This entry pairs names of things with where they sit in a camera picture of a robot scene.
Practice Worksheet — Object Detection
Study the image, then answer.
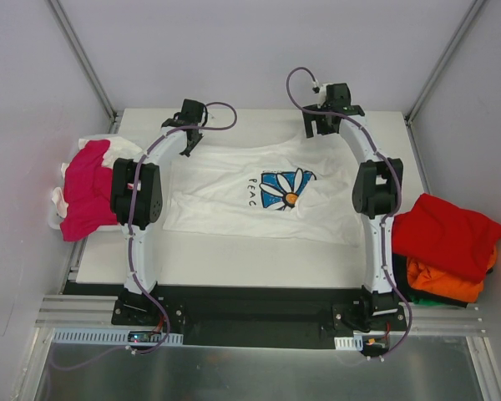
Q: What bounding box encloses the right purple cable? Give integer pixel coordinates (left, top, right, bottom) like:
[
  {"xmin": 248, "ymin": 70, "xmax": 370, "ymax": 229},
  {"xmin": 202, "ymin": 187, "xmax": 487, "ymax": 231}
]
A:
[{"xmin": 286, "ymin": 66, "xmax": 414, "ymax": 367}]

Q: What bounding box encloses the aluminium corner profile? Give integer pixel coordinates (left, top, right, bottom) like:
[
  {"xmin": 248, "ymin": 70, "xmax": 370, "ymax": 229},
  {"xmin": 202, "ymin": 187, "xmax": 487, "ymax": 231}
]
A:
[
  {"xmin": 404, "ymin": 0, "xmax": 488, "ymax": 124},
  {"xmin": 45, "ymin": 0, "xmax": 119, "ymax": 126}
]

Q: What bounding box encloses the black folded garment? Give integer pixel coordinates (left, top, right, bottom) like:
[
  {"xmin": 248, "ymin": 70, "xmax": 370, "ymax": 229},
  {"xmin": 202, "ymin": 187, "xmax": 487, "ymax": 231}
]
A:
[{"xmin": 392, "ymin": 254, "xmax": 484, "ymax": 304}]

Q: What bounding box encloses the aluminium front rail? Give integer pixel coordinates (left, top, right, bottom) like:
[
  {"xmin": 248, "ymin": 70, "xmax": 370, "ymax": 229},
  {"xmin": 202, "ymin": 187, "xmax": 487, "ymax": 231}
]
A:
[{"xmin": 35, "ymin": 295, "xmax": 117, "ymax": 328}]

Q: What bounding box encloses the magenta t-shirt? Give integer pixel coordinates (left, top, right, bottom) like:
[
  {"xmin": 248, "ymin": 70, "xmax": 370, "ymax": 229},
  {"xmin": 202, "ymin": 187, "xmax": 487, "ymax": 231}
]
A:
[{"xmin": 60, "ymin": 140, "xmax": 118, "ymax": 242}]

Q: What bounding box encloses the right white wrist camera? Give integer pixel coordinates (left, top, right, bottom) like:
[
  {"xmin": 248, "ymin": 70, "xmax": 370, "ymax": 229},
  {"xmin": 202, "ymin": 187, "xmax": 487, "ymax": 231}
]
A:
[{"xmin": 312, "ymin": 81, "xmax": 329, "ymax": 107}]

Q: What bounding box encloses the left aluminium corner profile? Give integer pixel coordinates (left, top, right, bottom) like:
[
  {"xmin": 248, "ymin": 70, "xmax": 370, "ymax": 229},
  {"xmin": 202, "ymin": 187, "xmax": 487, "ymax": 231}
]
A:
[{"xmin": 45, "ymin": 0, "xmax": 119, "ymax": 126}]

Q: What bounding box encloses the right grey cable duct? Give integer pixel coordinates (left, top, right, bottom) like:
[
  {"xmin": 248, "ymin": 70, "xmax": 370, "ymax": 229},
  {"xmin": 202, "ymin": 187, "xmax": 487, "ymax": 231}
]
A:
[{"xmin": 334, "ymin": 335, "xmax": 363, "ymax": 352}]

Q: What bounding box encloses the pale pink white garment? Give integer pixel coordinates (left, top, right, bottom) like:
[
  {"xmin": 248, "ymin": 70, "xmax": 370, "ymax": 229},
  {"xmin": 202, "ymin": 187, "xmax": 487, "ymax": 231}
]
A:
[{"xmin": 51, "ymin": 135, "xmax": 142, "ymax": 220}]

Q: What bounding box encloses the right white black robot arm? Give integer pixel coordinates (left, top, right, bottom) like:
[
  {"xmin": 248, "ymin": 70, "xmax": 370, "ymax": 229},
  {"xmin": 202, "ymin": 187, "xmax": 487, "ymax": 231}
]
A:
[{"xmin": 302, "ymin": 81, "xmax": 403, "ymax": 332}]

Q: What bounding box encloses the green folded t-shirt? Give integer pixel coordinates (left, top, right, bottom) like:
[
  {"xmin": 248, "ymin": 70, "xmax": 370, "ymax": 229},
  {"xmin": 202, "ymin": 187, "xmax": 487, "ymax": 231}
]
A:
[{"xmin": 410, "ymin": 295, "xmax": 468, "ymax": 308}]

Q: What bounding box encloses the right aluminium corner profile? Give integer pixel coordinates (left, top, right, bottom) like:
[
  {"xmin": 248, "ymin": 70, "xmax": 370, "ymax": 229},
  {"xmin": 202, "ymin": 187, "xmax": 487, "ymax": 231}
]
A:
[{"xmin": 404, "ymin": 0, "xmax": 488, "ymax": 124}]

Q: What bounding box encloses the orange folded t-shirt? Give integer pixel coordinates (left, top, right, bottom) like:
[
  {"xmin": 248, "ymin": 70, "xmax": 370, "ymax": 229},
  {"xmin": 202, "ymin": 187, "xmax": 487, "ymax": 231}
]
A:
[{"xmin": 403, "ymin": 244, "xmax": 498, "ymax": 303}]

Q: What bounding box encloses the red folded t-shirt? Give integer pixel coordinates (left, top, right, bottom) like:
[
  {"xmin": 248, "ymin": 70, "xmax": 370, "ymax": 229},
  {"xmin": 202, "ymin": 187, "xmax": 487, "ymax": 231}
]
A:
[{"xmin": 392, "ymin": 194, "xmax": 501, "ymax": 283}]

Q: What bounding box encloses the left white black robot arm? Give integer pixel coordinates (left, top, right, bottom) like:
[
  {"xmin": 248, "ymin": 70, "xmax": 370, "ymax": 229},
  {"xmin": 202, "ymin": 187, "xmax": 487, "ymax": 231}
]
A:
[{"xmin": 110, "ymin": 99, "xmax": 208, "ymax": 325}]

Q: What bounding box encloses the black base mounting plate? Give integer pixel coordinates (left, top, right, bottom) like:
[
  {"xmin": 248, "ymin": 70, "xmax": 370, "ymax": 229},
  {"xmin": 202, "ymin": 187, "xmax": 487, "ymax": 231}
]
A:
[{"xmin": 111, "ymin": 285, "xmax": 407, "ymax": 349}]

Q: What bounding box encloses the white laundry basket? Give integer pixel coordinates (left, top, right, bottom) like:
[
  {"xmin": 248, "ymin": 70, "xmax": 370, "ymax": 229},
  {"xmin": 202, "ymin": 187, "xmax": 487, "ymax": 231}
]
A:
[{"xmin": 47, "ymin": 149, "xmax": 119, "ymax": 233}]

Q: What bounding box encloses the grey cable duct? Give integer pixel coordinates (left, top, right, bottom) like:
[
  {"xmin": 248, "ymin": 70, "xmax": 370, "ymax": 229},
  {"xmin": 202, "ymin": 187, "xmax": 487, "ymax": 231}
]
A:
[
  {"xmin": 53, "ymin": 328, "xmax": 184, "ymax": 348},
  {"xmin": 334, "ymin": 335, "xmax": 363, "ymax": 352}
]

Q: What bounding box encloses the left grey cable duct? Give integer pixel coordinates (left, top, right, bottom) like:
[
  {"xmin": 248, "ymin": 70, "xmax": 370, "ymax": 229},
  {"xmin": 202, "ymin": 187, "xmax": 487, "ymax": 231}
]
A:
[{"xmin": 53, "ymin": 328, "xmax": 184, "ymax": 348}]

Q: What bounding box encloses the white daisy print t-shirt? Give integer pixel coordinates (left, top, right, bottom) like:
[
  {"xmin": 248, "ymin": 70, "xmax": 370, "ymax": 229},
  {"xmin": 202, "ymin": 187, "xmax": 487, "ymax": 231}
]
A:
[{"xmin": 164, "ymin": 135, "xmax": 363, "ymax": 247}]

